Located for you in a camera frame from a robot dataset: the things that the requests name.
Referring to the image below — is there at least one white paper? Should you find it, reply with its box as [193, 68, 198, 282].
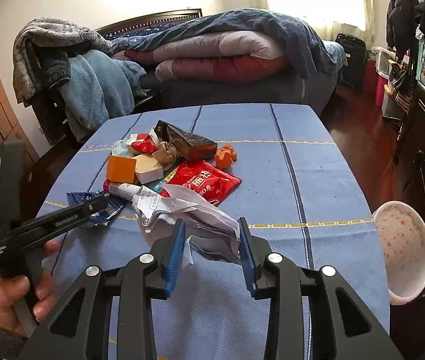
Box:
[132, 184, 240, 267]

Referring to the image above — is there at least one blue snack wrapper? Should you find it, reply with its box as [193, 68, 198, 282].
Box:
[67, 190, 126, 228]

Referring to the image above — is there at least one white pink-dotted trash bin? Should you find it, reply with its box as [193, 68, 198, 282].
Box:
[373, 201, 425, 306]

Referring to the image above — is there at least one person's left hand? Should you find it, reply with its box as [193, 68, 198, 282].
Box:
[0, 240, 62, 338]

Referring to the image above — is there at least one floral pink-capped tube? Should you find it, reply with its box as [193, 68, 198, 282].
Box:
[103, 180, 151, 202]

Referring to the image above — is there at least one blue striped tablecloth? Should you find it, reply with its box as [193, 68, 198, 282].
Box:
[41, 104, 390, 359]

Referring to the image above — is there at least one white cream box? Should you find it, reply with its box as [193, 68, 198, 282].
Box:
[134, 154, 163, 185]

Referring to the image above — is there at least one orange box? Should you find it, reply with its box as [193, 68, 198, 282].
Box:
[106, 154, 136, 184]

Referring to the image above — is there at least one red snack bag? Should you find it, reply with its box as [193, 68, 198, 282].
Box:
[166, 160, 242, 206]

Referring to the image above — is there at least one crumpled brown paper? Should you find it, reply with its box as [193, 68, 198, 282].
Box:
[152, 141, 178, 171]

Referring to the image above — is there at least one orange peel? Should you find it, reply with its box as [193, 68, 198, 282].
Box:
[214, 144, 238, 170]

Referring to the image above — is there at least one teal tissue pack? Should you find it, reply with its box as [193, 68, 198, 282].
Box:
[111, 140, 135, 158]

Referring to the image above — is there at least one red white packet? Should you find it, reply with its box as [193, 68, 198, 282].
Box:
[126, 128, 160, 155]

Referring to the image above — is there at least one dark brown carton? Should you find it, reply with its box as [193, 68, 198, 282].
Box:
[154, 120, 217, 160]

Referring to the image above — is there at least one teal blanket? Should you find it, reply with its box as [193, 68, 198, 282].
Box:
[58, 49, 146, 141]

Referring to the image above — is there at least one black suitcase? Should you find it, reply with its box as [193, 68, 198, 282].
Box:
[335, 33, 367, 90]

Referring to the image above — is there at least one bed with dark headboard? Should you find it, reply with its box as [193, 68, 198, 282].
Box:
[98, 8, 346, 114]

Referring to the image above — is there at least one grey fuzzy blanket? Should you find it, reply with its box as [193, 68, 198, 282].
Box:
[12, 17, 112, 103]

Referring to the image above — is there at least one blue duvet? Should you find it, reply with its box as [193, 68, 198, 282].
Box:
[112, 8, 348, 79]

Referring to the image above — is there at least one pink maroon folded quilt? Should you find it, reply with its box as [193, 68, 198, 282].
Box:
[115, 31, 290, 84]

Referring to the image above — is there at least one starry blue pillow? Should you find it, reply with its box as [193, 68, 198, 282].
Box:
[103, 23, 177, 41]

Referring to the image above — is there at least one black hanging jacket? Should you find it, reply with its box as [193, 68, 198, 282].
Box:
[386, 0, 418, 54]

